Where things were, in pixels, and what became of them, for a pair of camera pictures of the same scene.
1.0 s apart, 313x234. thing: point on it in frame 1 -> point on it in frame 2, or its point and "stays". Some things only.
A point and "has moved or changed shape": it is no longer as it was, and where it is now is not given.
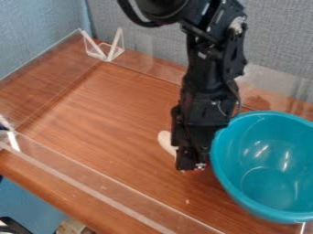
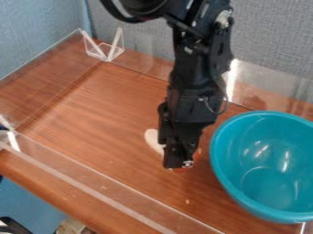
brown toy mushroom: [165, 142] has moved or changed shape
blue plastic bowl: [263, 159] stays
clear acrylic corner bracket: [103, 50] stays
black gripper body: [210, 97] -> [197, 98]
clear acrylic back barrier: [273, 88] stays
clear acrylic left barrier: [31, 86] stays
